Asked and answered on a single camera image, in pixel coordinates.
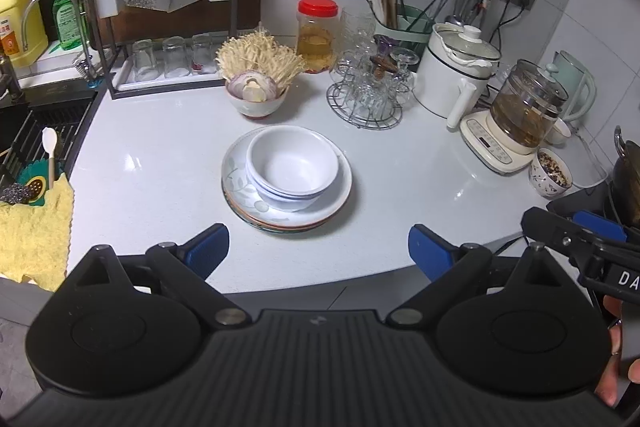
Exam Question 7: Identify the dark metal wok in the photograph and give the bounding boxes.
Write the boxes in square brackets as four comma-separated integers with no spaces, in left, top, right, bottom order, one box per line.
[611,125,640,228]

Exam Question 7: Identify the white electric cooking pot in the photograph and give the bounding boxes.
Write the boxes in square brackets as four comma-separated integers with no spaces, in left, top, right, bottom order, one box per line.
[414,23,502,128]

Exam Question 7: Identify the clear drinking glass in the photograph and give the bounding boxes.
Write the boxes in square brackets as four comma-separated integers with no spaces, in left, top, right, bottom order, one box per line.
[191,33,216,75]
[162,37,187,78]
[132,39,156,82]

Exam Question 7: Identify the floral rabbit-print plate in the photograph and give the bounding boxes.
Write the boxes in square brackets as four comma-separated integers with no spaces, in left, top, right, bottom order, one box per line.
[225,192,346,235]

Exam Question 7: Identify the white bowl holding vegetables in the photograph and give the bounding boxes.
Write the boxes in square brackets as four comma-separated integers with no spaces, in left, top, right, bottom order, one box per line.
[225,79,288,118]

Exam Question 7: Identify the person's right hand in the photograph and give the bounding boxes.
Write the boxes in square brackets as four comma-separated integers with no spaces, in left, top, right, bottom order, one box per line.
[597,297,640,408]

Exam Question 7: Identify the yellow detergent pump bottle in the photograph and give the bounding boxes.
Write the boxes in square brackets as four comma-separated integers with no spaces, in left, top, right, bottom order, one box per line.
[0,0,49,68]

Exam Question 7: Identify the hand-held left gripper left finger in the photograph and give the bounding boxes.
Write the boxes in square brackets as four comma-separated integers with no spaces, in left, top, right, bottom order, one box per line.
[75,223,253,328]

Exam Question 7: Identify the green utensil holder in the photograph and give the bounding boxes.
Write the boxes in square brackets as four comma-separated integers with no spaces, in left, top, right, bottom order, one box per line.
[375,4,436,48]

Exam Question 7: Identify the enoki mushroom bunch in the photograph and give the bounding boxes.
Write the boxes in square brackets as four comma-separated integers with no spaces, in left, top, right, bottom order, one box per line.
[215,29,307,88]

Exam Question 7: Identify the black stove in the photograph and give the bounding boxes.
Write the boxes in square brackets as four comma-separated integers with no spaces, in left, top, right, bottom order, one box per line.
[546,181,626,228]

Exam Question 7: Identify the yellow dish cloth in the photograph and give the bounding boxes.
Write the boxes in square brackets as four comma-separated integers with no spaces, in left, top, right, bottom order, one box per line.
[0,172,76,293]

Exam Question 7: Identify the small white cup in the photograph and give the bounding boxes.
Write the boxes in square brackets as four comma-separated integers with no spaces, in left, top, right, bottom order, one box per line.
[545,117,572,146]

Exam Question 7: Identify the black chopsticks bundle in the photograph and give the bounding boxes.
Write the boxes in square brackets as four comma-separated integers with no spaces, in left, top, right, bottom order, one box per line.
[395,0,448,32]

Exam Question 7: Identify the white spoon in sink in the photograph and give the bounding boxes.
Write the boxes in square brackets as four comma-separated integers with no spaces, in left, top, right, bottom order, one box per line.
[41,127,58,190]

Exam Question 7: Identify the white power cable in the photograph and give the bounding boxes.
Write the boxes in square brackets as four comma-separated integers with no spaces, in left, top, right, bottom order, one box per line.
[570,132,608,188]

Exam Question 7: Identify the halved purple onion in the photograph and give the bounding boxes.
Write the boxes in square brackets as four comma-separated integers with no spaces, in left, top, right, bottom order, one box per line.
[227,71,278,102]

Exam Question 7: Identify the wire rack of glass cups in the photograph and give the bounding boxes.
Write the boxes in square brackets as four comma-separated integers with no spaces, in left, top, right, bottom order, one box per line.
[332,44,420,112]

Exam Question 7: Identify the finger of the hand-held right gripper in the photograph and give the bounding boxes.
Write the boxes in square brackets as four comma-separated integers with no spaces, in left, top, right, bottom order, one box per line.
[574,211,628,243]
[520,207,608,268]

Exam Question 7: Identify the patterned bowl of grains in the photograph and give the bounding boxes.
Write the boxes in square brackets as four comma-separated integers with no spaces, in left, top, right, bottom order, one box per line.
[529,148,574,198]

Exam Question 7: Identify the black metal dish rack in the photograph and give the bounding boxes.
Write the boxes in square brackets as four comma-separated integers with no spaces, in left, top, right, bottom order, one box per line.
[80,0,243,101]

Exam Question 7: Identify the black kitchen sink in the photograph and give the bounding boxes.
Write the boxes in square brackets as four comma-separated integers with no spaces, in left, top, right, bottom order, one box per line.
[0,92,101,208]

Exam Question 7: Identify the green dish soap bottle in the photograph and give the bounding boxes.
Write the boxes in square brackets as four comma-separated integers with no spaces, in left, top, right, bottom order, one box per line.
[52,0,86,50]

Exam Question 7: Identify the red-lid plastic jar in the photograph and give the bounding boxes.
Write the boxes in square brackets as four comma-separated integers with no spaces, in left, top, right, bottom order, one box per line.
[296,0,340,75]

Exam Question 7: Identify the glass health kettle cream base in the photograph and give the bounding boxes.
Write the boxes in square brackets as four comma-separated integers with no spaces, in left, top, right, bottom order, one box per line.
[460,59,570,174]

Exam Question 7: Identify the steel wool scourer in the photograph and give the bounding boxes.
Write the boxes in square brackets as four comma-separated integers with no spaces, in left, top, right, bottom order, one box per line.
[0,184,28,205]

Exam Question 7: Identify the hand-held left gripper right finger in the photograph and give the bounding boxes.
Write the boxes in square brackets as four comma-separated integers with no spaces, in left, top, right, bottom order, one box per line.
[387,223,571,328]

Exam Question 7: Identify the amber glass cup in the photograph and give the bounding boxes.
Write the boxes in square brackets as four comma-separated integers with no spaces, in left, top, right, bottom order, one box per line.
[370,57,401,80]

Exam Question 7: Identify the black power cables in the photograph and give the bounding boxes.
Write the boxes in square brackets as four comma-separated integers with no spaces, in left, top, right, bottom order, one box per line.
[492,0,531,52]

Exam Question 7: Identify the white ceramic bowl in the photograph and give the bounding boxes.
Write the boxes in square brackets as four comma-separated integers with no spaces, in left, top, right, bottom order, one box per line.
[246,127,341,198]

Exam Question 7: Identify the green sponge with scrubber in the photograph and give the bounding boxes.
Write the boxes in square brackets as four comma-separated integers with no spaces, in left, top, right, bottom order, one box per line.
[15,159,66,208]

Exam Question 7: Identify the pale green electric kettle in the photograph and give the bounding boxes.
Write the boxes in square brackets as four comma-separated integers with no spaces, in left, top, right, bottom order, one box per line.
[550,50,597,122]

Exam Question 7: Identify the small brush with blue base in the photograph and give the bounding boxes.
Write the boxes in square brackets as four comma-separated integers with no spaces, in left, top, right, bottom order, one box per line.
[74,57,103,90]

